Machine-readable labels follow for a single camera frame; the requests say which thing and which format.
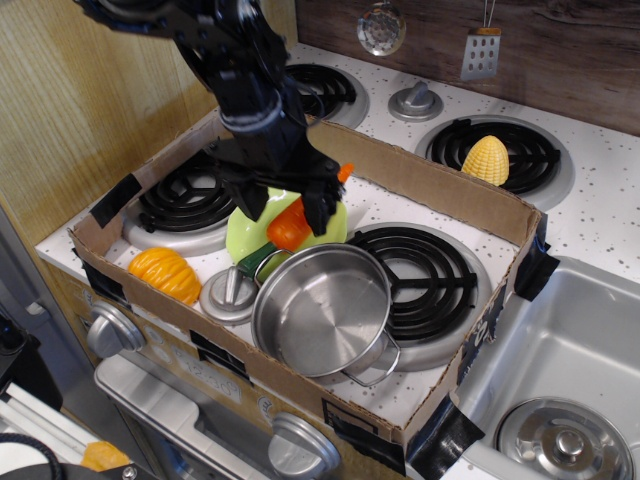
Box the silver stove knob back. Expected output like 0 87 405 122
387 81 444 122

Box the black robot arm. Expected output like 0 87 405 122
79 1 343 236

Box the oven knob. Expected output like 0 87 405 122
268 412 341 480
87 301 146 359

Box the black burner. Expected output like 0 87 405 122
286 64 369 129
347 222 492 372
415 115 575 211
123 151 235 257

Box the silver stove knob front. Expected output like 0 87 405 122
199 266 258 326

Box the orange toy carrot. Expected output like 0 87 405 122
236 162 355 277

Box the hanging metal spatula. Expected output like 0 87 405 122
460 1 502 82

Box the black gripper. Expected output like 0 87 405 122
210 112 345 236

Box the hanging metal strainer ladle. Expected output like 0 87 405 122
356 1 406 57

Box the metal lid in sink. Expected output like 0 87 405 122
494 397 636 479

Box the silver sink basin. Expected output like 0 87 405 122
405 255 640 480

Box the front left black burner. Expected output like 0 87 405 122
123 151 235 257

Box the yellow toy corn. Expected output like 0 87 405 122
462 135 510 186

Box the silver oven door handle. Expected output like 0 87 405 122
94 355 277 479

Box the front right black burner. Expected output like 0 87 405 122
347 222 492 372

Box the light green plate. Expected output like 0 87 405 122
226 188 348 264

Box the stainless steel pot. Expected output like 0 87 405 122
251 243 401 387

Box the left oven knob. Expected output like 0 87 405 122
87 301 146 359

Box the cardboard fence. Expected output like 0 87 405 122
70 111 546 479

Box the right oven knob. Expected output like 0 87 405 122
268 412 341 480

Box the orange object bottom left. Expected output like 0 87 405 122
80 441 131 472

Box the silver stove knob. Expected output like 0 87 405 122
387 81 444 122
199 266 258 326

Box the back left black burner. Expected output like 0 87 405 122
286 64 369 129

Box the back right black burner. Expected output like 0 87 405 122
415 115 575 211

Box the orange toy pumpkin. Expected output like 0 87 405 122
128 247 202 305

